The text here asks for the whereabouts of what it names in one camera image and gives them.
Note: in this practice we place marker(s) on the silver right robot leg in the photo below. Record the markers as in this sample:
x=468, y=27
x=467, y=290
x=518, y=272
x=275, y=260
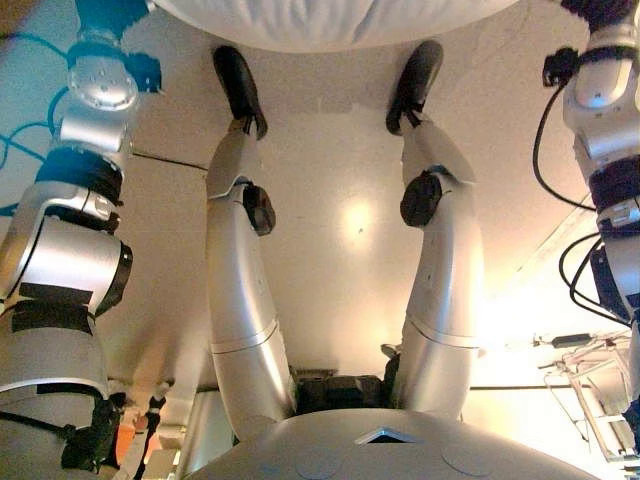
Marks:
x=440, y=280

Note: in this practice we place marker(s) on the silver robot torso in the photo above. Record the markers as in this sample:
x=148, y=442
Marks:
x=390, y=450

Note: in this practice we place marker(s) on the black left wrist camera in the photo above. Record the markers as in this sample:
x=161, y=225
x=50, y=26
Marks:
x=145, y=70

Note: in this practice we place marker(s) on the white metal rack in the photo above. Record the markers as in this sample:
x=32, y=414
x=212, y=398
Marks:
x=595, y=415

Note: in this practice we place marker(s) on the silver robot leg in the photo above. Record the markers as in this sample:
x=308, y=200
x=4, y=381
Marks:
x=240, y=280
x=440, y=280

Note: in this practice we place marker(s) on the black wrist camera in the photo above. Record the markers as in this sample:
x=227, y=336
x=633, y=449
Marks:
x=560, y=65
x=145, y=70

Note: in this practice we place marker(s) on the silver left robot leg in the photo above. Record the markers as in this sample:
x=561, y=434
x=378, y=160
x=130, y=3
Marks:
x=240, y=280

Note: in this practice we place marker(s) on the white fringed cushion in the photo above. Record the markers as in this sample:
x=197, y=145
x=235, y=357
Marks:
x=340, y=22

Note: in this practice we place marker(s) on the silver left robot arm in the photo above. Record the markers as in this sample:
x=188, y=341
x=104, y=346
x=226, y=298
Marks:
x=60, y=260

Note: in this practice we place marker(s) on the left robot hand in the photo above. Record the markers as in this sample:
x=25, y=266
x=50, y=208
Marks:
x=110, y=15

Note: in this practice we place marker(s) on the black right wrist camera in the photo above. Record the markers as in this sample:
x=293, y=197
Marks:
x=560, y=65

